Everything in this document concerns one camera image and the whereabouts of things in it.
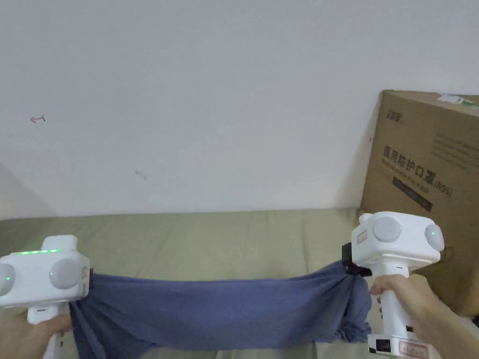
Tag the person's right forearm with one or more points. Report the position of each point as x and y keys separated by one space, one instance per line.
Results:
x=452 y=331

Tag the person's left hand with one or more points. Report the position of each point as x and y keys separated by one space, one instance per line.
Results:
x=45 y=331

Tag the dark blue shirt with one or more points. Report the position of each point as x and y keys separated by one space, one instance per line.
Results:
x=209 y=310

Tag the person's right hand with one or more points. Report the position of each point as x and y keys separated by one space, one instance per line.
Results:
x=402 y=295

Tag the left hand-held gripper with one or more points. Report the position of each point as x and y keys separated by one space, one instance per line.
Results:
x=41 y=275

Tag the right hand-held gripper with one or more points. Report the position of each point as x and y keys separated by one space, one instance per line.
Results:
x=393 y=243

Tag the brown cardboard carton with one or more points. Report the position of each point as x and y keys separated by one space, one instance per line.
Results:
x=426 y=179

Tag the bed with beige sheet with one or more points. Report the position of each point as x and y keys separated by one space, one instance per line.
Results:
x=209 y=243

